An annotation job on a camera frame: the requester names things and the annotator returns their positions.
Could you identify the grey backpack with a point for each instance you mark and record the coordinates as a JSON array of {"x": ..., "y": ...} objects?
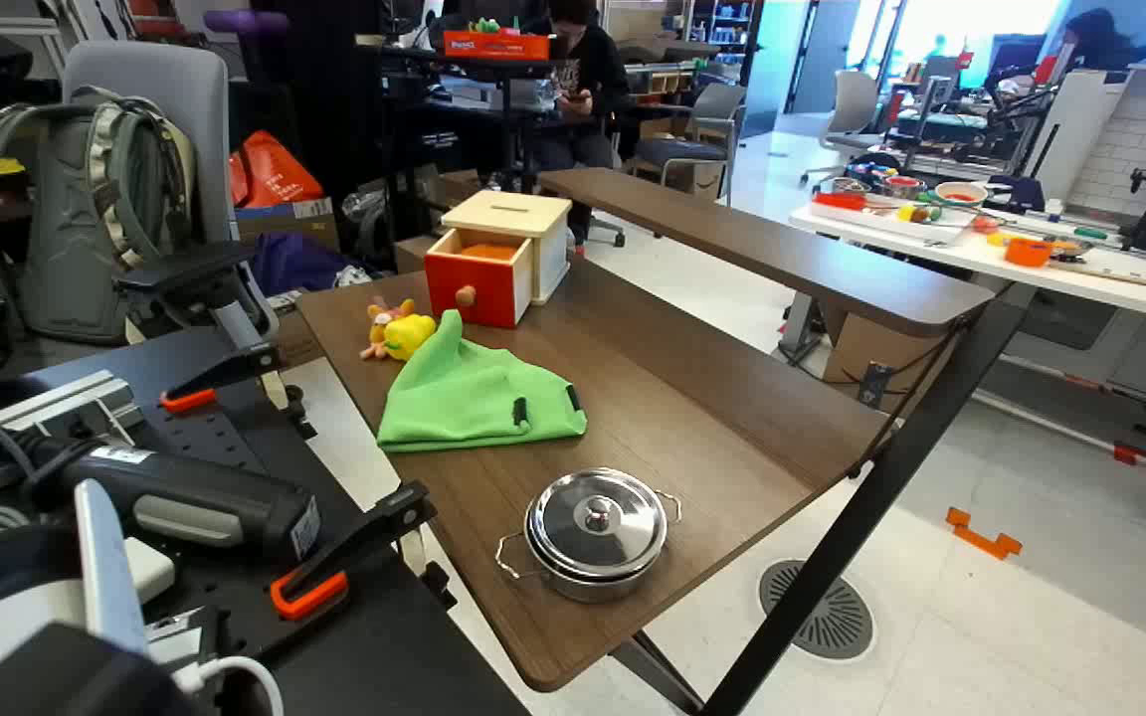
[{"x": 107, "y": 187}]

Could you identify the black orange clamp rear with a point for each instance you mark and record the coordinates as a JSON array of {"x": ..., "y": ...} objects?
[{"x": 204, "y": 386}]

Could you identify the cream wooden drawer box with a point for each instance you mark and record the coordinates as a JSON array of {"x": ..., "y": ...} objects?
[{"x": 521, "y": 216}]

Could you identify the person in black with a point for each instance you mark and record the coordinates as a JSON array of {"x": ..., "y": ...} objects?
[{"x": 581, "y": 130}]

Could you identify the round floor drain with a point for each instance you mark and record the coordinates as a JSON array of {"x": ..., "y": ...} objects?
[{"x": 835, "y": 628}]

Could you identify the black orange clamp front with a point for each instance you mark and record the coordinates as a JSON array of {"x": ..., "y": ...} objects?
[{"x": 323, "y": 580}]

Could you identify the grey office chair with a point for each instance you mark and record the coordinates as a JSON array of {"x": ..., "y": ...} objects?
[{"x": 208, "y": 281}]

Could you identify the black table leg frame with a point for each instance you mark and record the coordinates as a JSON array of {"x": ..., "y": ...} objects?
[{"x": 905, "y": 450}]

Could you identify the green cloth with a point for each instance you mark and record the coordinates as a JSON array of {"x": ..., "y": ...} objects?
[{"x": 465, "y": 394}]

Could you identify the orange drawer with knob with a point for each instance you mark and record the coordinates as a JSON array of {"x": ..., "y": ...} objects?
[{"x": 480, "y": 277}]

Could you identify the white work table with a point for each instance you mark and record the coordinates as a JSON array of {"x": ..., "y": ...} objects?
[{"x": 986, "y": 244}]

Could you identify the black orange clamp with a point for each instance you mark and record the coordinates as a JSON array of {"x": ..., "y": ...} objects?
[
  {"x": 204, "y": 386},
  {"x": 323, "y": 580}
]

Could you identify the orange bin on desk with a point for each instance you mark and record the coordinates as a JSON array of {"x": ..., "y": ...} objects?
[{"x": 493, "y": 44}]

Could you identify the stainless steel lidded pot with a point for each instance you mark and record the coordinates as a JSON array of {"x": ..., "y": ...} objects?
[{"x": 598, "y": 535}]

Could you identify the black handheld device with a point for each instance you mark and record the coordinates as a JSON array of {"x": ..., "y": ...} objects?
[{"x": 187, "y": 500}]

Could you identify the orange bag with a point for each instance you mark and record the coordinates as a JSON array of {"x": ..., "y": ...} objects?
[{"x": 264, "y": 173}]

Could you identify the orange floor bracket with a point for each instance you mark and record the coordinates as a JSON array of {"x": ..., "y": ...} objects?
[{"x": 997, "y": 545}]

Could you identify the cardboard box under table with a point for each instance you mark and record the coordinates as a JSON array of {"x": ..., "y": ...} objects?
[{"x": 876, "y": 360}]

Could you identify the yellow plush toy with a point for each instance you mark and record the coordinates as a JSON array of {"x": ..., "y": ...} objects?
[{"x": 395, "y": 331}]

